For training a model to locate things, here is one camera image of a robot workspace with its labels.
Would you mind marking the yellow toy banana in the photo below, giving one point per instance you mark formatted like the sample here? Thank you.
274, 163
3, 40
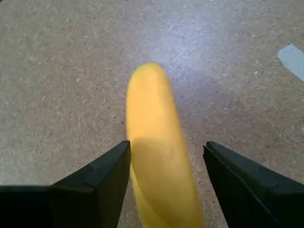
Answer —
154, 133

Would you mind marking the long white tape strip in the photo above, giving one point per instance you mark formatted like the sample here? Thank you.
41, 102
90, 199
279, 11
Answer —
294, 60

